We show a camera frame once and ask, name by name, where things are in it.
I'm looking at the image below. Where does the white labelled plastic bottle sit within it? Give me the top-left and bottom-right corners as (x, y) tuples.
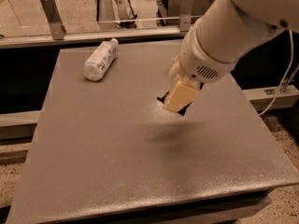
(83, 38), (119, 81)

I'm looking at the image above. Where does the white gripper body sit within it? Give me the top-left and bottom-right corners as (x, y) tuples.
(178, 24), (236, 83)

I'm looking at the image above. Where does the white cable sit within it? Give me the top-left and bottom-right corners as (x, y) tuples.
(257, 28), (299, 118)

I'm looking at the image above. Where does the right grey metal bracket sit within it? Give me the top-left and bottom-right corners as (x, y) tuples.
(179, 0), (193, 32)

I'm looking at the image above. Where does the black rxbar chocolate wrapper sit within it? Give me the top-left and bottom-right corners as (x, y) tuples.
(157, 90), (201, 116)

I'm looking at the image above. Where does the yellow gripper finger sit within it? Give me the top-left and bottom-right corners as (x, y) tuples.
(164, 79), (201, 113)
(168, 55), (183, 83)

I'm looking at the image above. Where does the left grey metal bracket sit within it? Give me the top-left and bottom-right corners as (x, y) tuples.
(40, 0), (66, 40)

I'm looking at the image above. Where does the grey metal rail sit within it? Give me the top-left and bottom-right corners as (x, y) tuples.
(0, 26), (186, 49)

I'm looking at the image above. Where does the grey metal bracket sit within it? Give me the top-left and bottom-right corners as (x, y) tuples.
(40, 0), (66, 40)
(179, 0), (193, 32)

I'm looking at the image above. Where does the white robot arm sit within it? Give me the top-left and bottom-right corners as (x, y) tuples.
(164, 0), (299, 114)

